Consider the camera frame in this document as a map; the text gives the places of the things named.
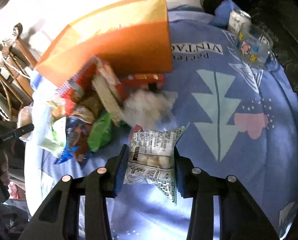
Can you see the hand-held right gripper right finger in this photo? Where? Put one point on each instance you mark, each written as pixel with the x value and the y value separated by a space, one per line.
pixel 181 180

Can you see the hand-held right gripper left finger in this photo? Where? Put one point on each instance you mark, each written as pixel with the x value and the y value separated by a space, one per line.
pixel 120 175

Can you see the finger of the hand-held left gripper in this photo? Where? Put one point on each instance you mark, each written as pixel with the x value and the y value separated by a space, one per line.
pixel 19 132

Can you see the white printed puff bag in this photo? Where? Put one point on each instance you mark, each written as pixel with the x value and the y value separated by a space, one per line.
pixel 151 160

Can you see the pile of snack packets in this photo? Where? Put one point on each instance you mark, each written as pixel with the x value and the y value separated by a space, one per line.
pixel 99 105

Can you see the orange cardboard box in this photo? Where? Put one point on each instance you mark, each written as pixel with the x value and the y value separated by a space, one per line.
pixel 139 47

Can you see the person's left hand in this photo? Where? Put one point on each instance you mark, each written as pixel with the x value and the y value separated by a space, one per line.
pixel 4 170

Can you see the carved wooden chair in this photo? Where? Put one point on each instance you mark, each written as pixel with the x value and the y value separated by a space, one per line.
pixel 16 75

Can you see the blue printed tablecloth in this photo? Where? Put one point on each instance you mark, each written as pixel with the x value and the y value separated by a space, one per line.
pixel 226 142

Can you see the clear printed glass cup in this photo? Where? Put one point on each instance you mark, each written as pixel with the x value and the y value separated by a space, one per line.
pixel 253 45

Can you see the white drink can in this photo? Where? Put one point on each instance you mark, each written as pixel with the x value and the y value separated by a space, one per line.
pixel 237 21

